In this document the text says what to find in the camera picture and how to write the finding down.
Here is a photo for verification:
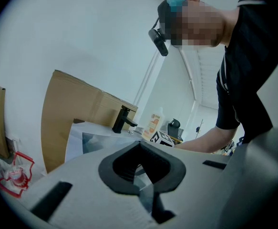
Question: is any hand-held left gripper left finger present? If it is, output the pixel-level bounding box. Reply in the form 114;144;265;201
28;140;159;229

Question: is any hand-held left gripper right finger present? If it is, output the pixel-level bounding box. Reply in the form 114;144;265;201
140;141;230;229

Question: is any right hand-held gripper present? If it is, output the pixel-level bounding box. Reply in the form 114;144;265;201
150;130;175;148

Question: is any person's right forearm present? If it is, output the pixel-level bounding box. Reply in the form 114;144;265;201
174;125;246;154

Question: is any white orange-label detergent bottle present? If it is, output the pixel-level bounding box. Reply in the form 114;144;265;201
142;107;165;142

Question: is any black office chair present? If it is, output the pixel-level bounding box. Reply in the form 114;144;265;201
167;118;185;138

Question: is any stainless steel sink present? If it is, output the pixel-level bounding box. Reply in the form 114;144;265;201
65;121;143;163

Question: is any black coat stand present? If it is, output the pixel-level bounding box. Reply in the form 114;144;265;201
196;118;206;136

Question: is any black faucet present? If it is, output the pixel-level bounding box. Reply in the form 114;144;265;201
112;104;138;134

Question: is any large brown cardboard box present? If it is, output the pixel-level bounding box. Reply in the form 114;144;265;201
41;69;139;174

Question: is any red and clear plastic bag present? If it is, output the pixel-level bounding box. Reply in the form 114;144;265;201
0;151;36;199

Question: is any white window blind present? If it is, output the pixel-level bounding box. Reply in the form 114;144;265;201
182;47;226;110

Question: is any person's black shirt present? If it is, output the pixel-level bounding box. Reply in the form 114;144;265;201
216;0;278;145

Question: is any person's head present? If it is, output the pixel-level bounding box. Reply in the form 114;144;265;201
157;0;240;49

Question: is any black head camera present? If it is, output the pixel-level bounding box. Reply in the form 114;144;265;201
148;17;169;57

